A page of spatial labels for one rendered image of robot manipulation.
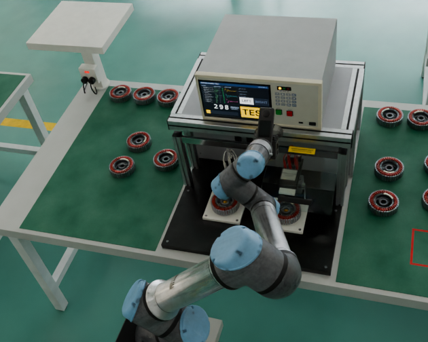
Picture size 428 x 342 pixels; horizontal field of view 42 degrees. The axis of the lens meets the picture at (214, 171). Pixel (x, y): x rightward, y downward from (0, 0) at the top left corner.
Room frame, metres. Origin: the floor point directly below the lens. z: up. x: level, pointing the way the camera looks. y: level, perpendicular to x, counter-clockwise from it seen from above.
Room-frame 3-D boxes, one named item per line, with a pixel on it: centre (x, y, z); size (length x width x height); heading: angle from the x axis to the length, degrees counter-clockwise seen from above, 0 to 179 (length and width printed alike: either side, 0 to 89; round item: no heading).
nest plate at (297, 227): (1.33, -0.24, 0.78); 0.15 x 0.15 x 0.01; 66
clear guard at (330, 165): (1.31, -0.30, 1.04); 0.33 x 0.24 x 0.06; 156
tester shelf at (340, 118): (1.67, -0.26, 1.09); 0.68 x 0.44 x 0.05; 66
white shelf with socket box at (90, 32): (2.27, 0.46, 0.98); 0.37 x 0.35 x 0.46; 66
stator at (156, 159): (1.76, 0.20, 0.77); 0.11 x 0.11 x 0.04
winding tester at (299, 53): (1.67, -0.27, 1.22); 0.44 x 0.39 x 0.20; 66
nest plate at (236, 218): (1.43, -0.02, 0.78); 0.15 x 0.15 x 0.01; 66
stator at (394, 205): (1.30, -0.61, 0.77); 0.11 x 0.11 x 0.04
